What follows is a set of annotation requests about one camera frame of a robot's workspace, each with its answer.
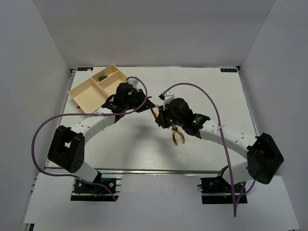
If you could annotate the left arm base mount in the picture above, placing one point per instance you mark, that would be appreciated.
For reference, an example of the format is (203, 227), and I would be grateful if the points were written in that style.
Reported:
(90, 193)

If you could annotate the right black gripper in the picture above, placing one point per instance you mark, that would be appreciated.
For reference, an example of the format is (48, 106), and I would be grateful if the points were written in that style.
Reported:
(161, 119)

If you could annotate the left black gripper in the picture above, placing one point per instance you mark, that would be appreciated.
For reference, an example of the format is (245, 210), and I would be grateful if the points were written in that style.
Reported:
(147, 105)

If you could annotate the yellow needle nose pliers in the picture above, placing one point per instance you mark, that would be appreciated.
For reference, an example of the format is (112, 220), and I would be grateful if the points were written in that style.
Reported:
(154, 113)

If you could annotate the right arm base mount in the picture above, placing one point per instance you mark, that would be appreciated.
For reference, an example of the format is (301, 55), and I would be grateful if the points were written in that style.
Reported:
(215, 190)

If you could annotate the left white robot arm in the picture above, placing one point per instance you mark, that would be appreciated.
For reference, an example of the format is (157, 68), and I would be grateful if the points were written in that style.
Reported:
(67, 148)

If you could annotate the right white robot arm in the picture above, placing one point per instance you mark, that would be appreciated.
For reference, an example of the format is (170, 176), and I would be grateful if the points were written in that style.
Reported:
(262, 156)

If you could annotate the cream divided plastic tray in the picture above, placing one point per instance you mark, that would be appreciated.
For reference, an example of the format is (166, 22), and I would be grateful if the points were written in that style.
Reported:
(90, 94)

